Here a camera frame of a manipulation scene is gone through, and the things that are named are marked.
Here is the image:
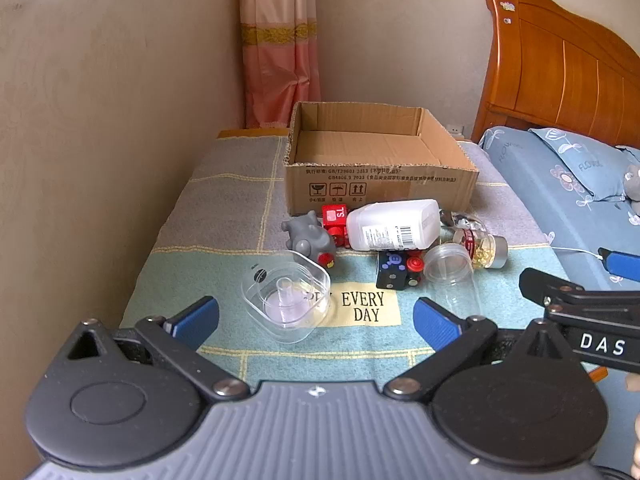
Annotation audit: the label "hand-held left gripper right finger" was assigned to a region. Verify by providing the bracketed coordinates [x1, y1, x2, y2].
[384, 297, 572, 402]

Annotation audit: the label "wooden bed headboard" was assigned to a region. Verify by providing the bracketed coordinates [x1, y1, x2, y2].
[471, 0, 640, 150]

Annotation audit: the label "clear round plastic jar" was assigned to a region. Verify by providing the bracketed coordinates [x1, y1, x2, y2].
[423, 242, 483, 319]

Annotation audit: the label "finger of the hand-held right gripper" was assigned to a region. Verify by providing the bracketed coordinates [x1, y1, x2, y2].
[598, 247, 640, 284]
[519, 267, 587, 312]

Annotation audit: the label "black toy train car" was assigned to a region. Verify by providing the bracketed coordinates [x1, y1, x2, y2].
[375, 250, 426, 291]

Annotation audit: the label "cardboard box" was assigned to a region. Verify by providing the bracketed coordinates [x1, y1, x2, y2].
[284, 101, 481, 216]

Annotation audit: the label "grey plush toy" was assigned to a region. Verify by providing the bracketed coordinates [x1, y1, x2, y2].
[622, 162, 640, 202]

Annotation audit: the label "red toy train car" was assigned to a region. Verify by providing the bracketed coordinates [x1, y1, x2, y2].
[321, 204, 352, 250]

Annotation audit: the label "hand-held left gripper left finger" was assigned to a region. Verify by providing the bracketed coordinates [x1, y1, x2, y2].
[46, 296, 251, 404]

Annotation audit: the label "grey hippo toy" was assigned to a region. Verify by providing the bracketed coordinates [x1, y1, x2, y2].
[281, 211, 338, 267]

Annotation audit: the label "white cable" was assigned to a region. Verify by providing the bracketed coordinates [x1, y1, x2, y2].
[550, 246, 604, 261]

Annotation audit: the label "clear square plastic container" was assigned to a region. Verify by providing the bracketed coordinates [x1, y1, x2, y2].
[241, 251, 333, 345]

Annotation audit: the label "white plastic swab bottle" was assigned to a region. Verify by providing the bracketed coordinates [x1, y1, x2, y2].
[346, 199, 442, 252]

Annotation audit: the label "blue floral pillow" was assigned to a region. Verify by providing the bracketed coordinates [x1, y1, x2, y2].
[528, 126, 640, 203]
[477, 127, 640, 306]

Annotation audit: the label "small glass bottle gold flakes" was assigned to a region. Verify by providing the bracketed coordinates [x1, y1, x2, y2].
[440, 210, 509, 270]

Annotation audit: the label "pink striped curtain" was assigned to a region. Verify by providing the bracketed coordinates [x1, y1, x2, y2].
[239, 0, 322, 130]

